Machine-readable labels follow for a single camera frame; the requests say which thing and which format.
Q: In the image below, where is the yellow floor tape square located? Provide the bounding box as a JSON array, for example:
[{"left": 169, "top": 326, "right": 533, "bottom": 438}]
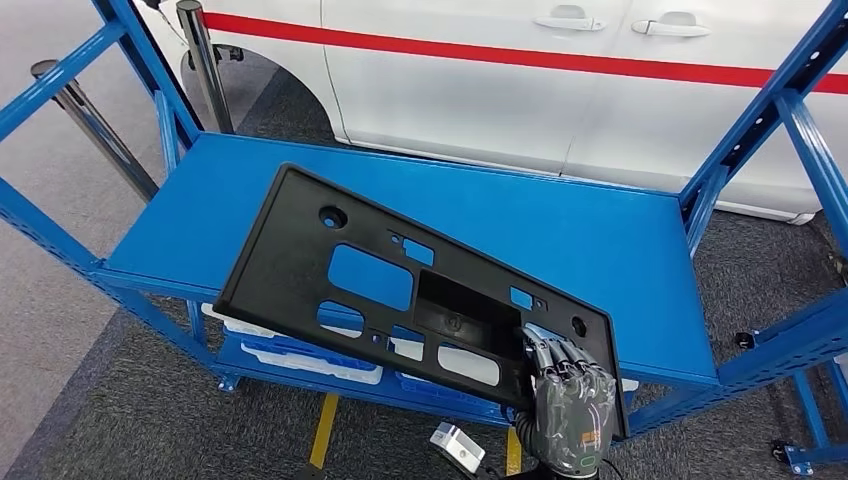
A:
[{"left": 307, "top": 394, "right": 525, "bottom": 478}]

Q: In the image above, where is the chrome stanchion post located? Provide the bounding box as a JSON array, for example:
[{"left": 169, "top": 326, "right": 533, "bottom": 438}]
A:
[
  {"left": 29, "top": 59, "right": 160, "bottom": 203},
  {"left": 175, "top": 0, "right": 236, "bottom": 136}
]

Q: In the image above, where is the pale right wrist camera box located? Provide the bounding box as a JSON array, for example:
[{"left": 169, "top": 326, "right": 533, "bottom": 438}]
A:
[{"left": 429, "top": 423, "right": 486, "bottom": 475}]

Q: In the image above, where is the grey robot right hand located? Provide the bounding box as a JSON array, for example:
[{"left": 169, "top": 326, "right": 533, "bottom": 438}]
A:
[{"left": 515, "top": 324, "right": 617, "bottom": 480}]

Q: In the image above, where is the black plastic plate part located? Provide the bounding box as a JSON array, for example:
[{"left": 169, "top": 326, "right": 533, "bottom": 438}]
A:
[{"left": 213, "top": 163, "right": 631, "bottom": 442}]

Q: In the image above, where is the blue metal shelf rack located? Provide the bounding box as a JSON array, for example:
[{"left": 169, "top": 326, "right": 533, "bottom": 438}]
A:
[{"left": 0, "top": 0, "right": 848, "bottom": 439}]

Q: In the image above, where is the white car with red stripe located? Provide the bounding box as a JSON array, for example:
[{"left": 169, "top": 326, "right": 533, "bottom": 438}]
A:
[{"left": 135, "top": 0, "right": 848, "bottom": 225}]

